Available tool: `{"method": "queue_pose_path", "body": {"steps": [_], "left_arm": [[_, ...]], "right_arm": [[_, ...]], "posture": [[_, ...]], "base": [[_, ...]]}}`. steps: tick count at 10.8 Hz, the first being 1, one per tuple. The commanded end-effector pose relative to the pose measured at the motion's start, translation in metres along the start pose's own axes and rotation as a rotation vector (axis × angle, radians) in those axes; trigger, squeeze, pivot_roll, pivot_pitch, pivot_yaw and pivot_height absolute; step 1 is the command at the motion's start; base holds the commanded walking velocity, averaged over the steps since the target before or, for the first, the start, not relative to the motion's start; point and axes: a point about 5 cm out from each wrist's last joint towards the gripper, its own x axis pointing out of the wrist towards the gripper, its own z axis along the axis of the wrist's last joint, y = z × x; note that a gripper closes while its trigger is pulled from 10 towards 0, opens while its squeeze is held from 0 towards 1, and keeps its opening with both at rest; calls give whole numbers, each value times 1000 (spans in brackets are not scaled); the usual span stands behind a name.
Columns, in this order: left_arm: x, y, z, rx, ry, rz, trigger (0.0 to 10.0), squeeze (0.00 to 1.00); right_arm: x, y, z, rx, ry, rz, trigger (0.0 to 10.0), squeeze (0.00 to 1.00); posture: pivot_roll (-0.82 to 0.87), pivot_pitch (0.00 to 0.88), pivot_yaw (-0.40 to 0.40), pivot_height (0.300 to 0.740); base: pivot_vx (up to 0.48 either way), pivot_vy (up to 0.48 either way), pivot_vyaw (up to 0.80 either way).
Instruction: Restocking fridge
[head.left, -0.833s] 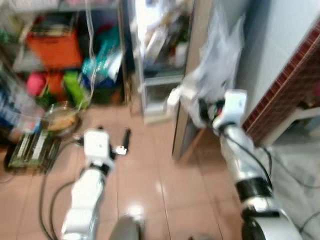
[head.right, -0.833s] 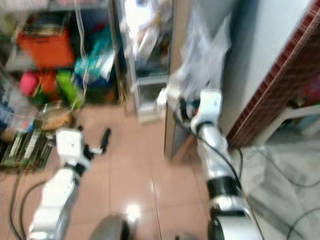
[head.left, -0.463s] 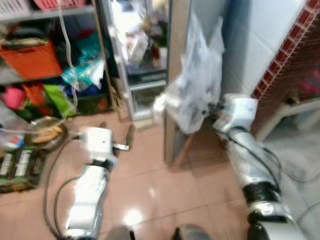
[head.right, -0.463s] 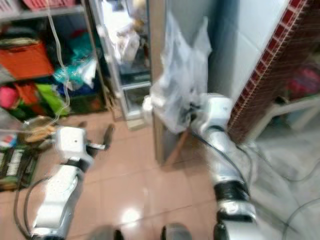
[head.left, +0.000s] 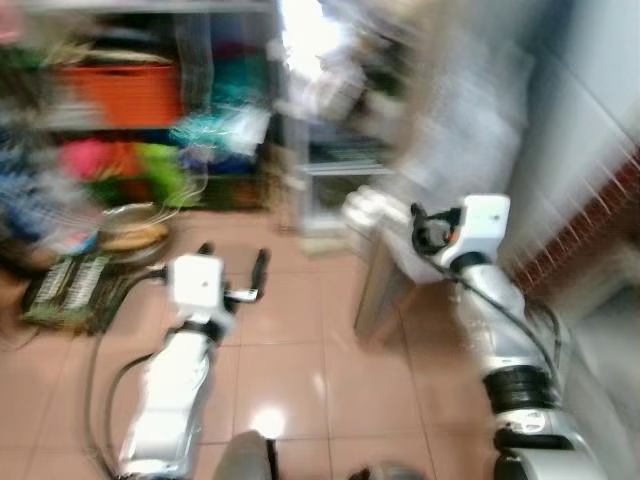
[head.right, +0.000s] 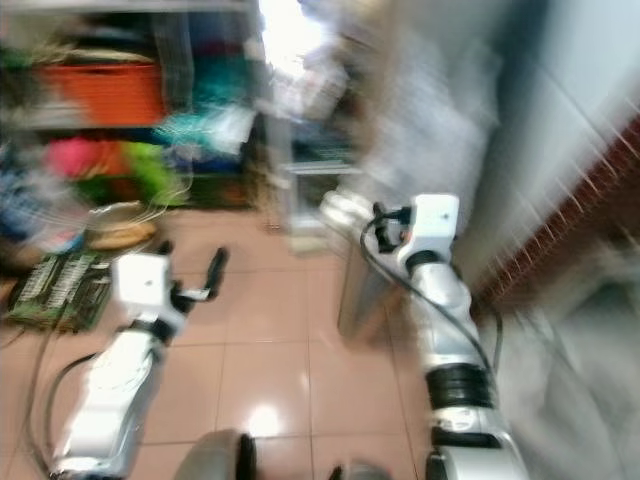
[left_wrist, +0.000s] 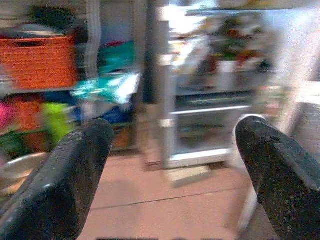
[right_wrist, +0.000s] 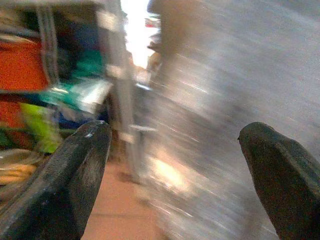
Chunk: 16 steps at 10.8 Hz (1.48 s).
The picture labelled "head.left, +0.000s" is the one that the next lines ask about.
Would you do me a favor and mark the orange plastic basket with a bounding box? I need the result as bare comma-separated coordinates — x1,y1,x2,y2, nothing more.
55,62,186,129

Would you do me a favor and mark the grey robot left leg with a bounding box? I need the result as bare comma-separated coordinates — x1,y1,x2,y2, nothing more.
213,430,281,480

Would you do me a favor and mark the grey robot leg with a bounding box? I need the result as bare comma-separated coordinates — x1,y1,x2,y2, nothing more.
345,462,426,480
213,430,281,480

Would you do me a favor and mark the grey robot right leg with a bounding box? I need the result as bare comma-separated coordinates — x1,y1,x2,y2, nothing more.
345,462,426,480

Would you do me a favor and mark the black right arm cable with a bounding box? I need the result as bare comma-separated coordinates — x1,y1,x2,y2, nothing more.
415,240,566,391

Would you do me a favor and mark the clear plastic bag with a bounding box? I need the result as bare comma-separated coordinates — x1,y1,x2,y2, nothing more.
340,185,419,236

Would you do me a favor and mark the green plastic crate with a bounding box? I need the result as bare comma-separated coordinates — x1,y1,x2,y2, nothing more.
22,250,141,333

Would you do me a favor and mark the blue patterned cloth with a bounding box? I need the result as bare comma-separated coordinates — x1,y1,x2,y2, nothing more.
0,135,61,246

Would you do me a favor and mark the teal plastic bag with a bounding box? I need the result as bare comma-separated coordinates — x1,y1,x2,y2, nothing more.
170,50,276,161

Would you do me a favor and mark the bright green cloth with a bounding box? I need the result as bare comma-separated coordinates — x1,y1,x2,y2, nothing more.
135,143,196,206

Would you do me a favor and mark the grey plastic sheet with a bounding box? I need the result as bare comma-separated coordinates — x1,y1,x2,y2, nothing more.
555,290,640,480

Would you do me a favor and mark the white fridge door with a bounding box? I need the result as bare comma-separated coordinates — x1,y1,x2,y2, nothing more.
355,0,541,346

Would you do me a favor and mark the pink cloth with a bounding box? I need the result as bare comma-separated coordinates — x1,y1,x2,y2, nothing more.
58,138,141,181

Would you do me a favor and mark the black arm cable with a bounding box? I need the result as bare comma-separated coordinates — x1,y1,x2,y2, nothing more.
85,270,166,476
415,240,566,391

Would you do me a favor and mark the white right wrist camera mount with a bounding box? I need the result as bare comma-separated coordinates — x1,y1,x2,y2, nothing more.
453,195,513,259

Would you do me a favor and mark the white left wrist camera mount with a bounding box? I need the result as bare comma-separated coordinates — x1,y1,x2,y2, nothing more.
168,253,229,313

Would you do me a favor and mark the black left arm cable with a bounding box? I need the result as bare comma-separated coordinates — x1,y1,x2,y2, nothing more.
85,270,166,476

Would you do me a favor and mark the white open fridge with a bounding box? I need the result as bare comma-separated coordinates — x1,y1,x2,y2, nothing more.
275,0,421,236

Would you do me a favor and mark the metal shelf rack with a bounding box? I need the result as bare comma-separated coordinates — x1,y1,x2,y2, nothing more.
0,0,281,216

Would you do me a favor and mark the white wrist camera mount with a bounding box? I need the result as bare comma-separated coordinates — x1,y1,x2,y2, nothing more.
453,195,513,259
168,253,229,313

